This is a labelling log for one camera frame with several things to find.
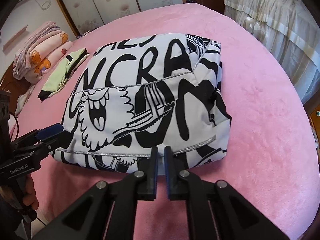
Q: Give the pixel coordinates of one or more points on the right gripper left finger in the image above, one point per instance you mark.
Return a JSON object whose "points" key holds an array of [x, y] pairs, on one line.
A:
{"points": [[107, 210]]}

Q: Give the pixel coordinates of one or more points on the wooden headboard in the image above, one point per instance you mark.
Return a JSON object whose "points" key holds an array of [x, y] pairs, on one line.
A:
{"points": [[14, 86]]}

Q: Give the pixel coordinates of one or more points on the lilac folded blanket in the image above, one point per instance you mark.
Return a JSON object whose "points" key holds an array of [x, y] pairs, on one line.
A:
{"points": [[22, 61]]}

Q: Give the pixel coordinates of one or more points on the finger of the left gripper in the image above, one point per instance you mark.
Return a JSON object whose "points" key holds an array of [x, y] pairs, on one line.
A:
{"points": [[59, 140], [49, 131]]}

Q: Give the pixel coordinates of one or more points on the person left hand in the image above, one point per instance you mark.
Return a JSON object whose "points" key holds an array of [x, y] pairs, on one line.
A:
{"points": [[30, 198]]}

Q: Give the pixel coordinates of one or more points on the white black graffiti print jacket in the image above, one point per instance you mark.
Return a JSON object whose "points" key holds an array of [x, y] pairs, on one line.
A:
{"points": [[157, 91]]}

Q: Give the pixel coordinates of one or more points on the lace covered furniture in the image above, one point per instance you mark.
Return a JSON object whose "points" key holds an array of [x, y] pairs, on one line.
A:
{"points": [[289, 32]]}

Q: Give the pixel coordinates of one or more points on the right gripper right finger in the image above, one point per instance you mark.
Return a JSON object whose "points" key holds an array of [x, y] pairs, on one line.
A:
{"points": [[215, 210]]}

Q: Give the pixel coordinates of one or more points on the wooden drawer cabinet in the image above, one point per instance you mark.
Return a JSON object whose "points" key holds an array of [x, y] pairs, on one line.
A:
{"points": [[315, 120]]}

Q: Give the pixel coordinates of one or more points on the green black folded garment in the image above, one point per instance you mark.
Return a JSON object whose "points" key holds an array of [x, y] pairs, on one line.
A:
{"points": [[62, 73]]}

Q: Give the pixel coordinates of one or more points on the pink bear print quilt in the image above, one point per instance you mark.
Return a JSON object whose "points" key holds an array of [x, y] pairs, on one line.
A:
{"points": [[46, 55]]}

